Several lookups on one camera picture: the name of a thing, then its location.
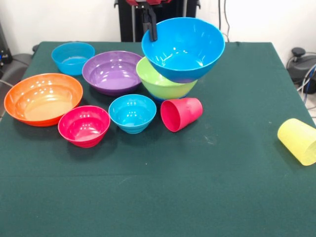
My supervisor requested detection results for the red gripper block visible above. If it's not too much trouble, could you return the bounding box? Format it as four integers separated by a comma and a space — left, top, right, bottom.
125, 0, 173, 42

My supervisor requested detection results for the large blue bowl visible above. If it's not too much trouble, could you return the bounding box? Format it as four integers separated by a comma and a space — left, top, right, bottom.
141, 17, 226, 84

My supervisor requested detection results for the green bowl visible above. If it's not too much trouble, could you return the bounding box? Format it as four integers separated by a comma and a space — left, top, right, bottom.
135, 56, 199, 100

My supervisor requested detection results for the purple bowl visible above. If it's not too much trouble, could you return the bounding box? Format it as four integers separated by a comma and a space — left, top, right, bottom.
81, 50, 144, 97

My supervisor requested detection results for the translucent blue bowl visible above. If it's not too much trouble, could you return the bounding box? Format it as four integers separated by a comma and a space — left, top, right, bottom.
51, 41, 96, 76

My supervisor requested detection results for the small cyan bowl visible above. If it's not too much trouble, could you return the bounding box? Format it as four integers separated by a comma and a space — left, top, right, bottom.
108, 93, 158, 135

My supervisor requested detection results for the pink cup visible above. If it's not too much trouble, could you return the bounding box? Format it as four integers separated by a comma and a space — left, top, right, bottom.
160, 97, 204, 133

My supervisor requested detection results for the pink bowl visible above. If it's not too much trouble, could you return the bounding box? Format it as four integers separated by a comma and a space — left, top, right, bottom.
57, 105, 112, 149

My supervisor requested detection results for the orange bowl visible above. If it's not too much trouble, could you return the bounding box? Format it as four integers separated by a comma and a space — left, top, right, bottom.
3, 73, 84, 127

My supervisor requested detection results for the grey round floor base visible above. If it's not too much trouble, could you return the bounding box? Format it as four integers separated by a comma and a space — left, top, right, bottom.
286, 47, 316, 86
0, 53, 33, 84

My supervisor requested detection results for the dark equipment unit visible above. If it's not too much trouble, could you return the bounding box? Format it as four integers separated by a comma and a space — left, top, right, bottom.
0, 23, 13, 72

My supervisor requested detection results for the dark green table cloth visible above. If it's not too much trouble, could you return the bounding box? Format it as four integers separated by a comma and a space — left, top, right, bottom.
0, 41, 316, 237

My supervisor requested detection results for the yellow cup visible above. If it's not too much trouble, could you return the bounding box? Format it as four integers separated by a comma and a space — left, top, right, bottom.
276, 118, 316, 166

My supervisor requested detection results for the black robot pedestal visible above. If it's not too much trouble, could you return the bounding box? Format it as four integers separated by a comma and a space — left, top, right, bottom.
114, 0, 201, 43

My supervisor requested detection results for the tangle of floor cables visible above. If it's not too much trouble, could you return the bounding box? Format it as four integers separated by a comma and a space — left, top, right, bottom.
296, 63, 316, 111

